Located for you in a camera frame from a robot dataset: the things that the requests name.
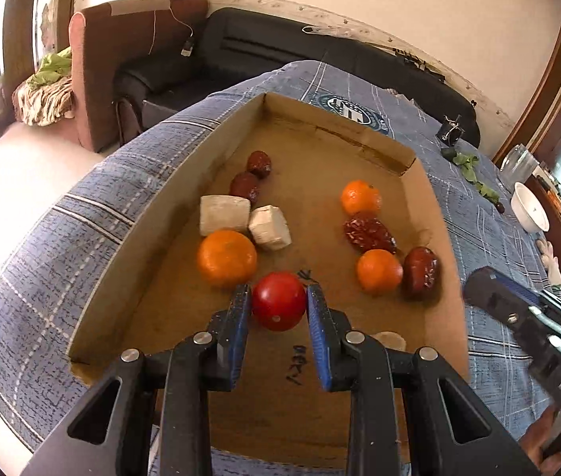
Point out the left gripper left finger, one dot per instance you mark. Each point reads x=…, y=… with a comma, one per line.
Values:
x=151, y=400

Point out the green leafy vegetable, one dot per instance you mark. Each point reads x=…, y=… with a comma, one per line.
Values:
x=467, y=164

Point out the white work glove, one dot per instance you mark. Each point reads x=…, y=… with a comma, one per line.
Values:
x=550, y=262

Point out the person's right hand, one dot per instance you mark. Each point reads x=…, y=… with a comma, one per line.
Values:
x=534, y=440

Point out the brown armchair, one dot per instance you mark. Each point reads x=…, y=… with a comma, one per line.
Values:
x=104, y=37

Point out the large wrinkled red date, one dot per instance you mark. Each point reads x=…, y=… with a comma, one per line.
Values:
x=366, y=232

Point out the dark red jujube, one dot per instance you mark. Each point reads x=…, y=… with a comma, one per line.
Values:
x=421, y=273

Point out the white bowl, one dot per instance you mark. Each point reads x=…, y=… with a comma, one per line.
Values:
x=528, y=210

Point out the brown cardboard tray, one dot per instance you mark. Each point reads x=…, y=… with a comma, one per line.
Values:
x=152, y=295

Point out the small black device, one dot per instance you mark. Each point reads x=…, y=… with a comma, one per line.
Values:
x=450, y=131

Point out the small dark red date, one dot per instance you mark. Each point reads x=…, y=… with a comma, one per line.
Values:
x=259, y=164

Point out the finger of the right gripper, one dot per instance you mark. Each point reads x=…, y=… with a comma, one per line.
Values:
x=534, y=318
x=509, y=301

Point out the blue plaid tablecloth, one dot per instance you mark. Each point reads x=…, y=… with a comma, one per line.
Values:
x=47, y=279

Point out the orange tangerine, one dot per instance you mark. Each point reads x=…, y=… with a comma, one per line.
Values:
x=358, y=196
x=379, y=271
x=227, y=258

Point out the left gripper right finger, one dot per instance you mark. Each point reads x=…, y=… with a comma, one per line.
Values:
x=416, y=400

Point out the red tomato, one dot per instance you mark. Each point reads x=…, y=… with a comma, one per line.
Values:
x=279, y=301

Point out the black sofa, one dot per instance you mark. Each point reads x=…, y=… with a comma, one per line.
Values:
x=236, y=45

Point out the clear glass jar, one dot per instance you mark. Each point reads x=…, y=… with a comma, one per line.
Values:
x=517, y=167

